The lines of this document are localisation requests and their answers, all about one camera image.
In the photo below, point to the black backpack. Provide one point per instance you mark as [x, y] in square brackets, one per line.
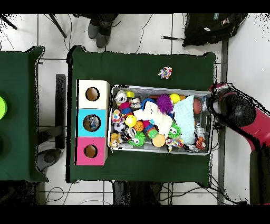
[211, 29]

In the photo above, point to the colourful patchwork cloth scrap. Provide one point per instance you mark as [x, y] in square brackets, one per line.
[165, 72]

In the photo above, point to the mint green knitted cloth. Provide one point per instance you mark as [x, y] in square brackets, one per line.
[184, 120]

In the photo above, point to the green round object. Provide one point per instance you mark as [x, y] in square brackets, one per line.
[2, 107]

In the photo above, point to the purple spiky ball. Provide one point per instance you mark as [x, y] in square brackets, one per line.
[165, 104]

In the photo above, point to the clear mesh bin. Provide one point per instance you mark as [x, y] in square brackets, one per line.
[126, 148]

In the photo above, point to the cream knitted cloth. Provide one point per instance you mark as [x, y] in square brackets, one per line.
[154, 116]

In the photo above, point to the dark green table cloth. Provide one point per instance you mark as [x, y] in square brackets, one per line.
[21, 105]
[139, 63]

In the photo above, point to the crinkled clear plastic wrapper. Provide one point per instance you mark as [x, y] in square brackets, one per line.
[204, 103]

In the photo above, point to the colourful polka dot cloth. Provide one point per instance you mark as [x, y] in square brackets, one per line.
[174, 143]

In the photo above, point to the small brown football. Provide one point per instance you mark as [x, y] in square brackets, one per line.
[197, 106]

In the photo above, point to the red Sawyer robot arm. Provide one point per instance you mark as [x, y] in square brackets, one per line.
[244, 114]

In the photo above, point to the small orange basketball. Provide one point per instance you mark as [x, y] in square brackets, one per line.
[139, 126]

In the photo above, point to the wooden box with three holes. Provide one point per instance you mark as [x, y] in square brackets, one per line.
[102, 127]

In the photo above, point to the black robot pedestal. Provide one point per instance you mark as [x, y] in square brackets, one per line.
[135, 194]

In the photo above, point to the grey plastic toy robot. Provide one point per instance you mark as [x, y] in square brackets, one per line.
[199, 130]

